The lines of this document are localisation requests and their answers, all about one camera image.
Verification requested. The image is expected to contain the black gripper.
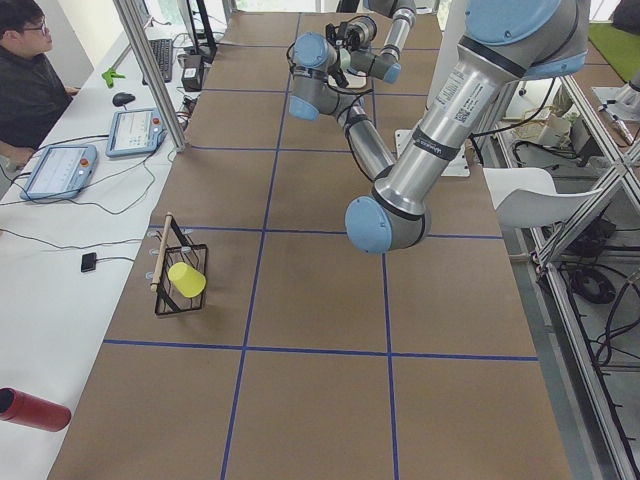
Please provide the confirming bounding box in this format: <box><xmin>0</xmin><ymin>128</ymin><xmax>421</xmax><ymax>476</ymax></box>
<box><xmin>327</xmin><ymin>68</ymin><xmax>348</xmax><ymax>89</ymax></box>
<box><xmin>325</xmin><ymin>17</ymin><xmax>377</xmax><ymax>50</ymax></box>

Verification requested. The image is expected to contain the pale green plastic cup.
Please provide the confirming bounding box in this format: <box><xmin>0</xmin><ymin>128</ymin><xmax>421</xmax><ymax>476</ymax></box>
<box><xmin>338</xmin><ymin>48</ymin><xmax>351</xmax><ymax>70</ymax></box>

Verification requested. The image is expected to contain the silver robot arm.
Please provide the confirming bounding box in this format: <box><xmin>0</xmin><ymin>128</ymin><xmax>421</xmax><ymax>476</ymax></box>
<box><xmin>289</xmin><ymin>1</ymin><xmax>590</xmax><ymax>254</ymax></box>
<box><xmin>325</xmin><ymin>0</ymin><xmax>416</xmax><ymax>88</ymax></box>

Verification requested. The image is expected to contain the cream rabbit print tray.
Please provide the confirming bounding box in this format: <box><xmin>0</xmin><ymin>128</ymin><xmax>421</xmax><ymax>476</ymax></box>
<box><xmin>345</xmin><ymin>73</ymin><xmax>368</xmax><ymax>91</ymax></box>

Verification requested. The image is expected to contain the yellow plastic cup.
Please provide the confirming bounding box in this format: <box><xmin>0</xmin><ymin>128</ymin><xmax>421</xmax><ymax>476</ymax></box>
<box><xmin>168</xmin><ymin>262</ymin><xmax>206</xmax><ymax>298</ymax></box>

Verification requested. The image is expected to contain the black box with label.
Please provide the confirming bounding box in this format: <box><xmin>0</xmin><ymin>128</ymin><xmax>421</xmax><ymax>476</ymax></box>
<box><xmin>181</xmin><ymin>55</ymin><xmax>204</xmax><ymax>92</ymax></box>

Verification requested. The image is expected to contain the black keyboard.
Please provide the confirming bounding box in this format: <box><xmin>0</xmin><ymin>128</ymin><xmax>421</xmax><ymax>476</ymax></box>
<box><xmin>149</xmin><ymin>38</ymin><xmax>173</xmax><ymax>83</ymax></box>

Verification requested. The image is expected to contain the far teach pendant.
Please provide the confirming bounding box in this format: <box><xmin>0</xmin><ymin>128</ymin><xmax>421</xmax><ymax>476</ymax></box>
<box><xmin>105</xmin><ymin>108</ymin><xmax>166</xmax><ymax>158</ymax></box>

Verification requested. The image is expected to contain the teach pendant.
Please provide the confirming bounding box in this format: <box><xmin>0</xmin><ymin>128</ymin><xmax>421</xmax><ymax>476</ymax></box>
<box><xmin>105</xmin><ymin>108</ymin><xmax>166</xmax><ymax>158</ymax></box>
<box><xmin>20</xmin><ymin>145</ymin><xmax>98</xmax><ymax>201</ymax></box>

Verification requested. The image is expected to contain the black computer mouse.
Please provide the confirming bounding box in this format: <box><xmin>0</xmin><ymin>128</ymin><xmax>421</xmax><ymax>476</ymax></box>
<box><xmin>112</xmin><ymin>92</ymin><xmax>136</xmax><ymax>107</ymax></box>

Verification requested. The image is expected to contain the green plastic tool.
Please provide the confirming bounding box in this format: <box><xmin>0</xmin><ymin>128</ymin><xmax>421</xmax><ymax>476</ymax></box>
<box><xmin>101</xmin><ymin>67</ymin><xmax>125</xmax><ymax>89</ymax></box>

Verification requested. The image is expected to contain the white plastic chair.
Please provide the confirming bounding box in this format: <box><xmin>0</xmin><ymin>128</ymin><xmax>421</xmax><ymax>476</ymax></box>
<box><xmin>483</xmin><ymin>167</ymin><xmax>604</xmax><ymax>228</ymax></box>

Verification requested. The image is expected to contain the near teach pendant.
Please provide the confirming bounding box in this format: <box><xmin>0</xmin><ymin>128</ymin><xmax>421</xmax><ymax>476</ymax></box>
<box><xmin>20</xmin><ymin>145</ymin><xmax>98</xmax><ymax>201</ymax></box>

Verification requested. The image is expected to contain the seated person in black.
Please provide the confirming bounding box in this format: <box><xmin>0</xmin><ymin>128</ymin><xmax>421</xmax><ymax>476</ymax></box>
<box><xmin>1</xmin><ymin>1</ymin><xmax>79</xmax><ymax>169</ymax></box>

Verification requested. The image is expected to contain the small black puck device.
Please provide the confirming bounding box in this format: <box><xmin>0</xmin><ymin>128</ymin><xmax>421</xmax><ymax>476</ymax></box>
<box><xmin>80</xmin><ymin>252</ymin><xmax>98</xmax><ymax>273</ymax></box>

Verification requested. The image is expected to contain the red water bottle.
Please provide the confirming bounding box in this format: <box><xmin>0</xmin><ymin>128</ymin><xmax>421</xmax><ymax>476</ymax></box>
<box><xmin>1</xmin><ymin>387</ymin><xmax>72</xmax><ymax>432</ymax></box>

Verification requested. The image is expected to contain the aluminium frame post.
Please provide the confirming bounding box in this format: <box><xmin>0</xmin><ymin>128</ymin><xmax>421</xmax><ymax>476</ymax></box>
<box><xmin>113</xmin><ymin>0</ymin><xmax>186</xmax><ymax>153</ymax></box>

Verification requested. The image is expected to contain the black wire cup rack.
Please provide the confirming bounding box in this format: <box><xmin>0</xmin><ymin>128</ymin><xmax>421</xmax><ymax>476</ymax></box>
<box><xmin>148</xmin><ymin>212</ymin><xmax>209</xmax><ymax>317</ymax></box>

